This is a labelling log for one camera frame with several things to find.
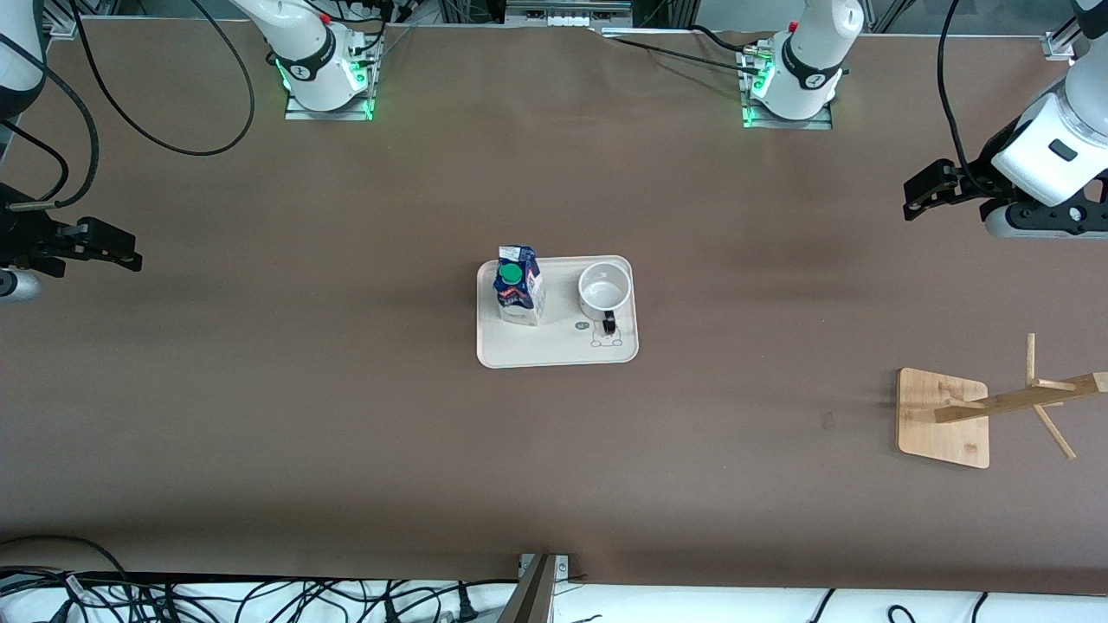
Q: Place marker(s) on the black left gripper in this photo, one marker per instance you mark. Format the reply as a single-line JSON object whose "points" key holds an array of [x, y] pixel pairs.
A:
{"points": [[976, 184]]}

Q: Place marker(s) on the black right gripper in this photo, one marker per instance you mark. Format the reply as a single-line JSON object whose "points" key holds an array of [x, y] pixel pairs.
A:
{"points": [[24, 234]]}

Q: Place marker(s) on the blue milk carton green cap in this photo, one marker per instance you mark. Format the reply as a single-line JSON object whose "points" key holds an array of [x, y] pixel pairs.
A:
{"points": [[519, 294]]}

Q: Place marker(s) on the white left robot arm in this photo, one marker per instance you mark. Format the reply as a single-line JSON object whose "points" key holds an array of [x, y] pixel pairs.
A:
{"points": [[1052, 130]]}

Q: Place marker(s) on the wooden mug rack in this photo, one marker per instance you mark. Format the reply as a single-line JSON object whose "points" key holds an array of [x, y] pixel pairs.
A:
{"points": [[939, 415]]}

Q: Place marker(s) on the grey power strip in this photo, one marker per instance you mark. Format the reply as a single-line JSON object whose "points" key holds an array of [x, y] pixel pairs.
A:
{"points": [[567, 16]]}

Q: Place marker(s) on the cream tray with bear print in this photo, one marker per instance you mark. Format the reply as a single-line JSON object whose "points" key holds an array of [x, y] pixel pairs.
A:
{"points": [[558, 346]]}

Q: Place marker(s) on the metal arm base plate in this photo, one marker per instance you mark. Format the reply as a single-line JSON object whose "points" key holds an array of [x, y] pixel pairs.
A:
{"points": [[818, 123], [299, 111]]}

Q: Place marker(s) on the aluminium frame profile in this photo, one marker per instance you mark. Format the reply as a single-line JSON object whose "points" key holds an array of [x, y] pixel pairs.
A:
{"points": [[62, 22], [1060, 41]]}

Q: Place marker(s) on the aluminium profile post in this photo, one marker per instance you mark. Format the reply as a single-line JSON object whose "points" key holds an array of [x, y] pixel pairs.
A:
{"points": [[530, 597]]}

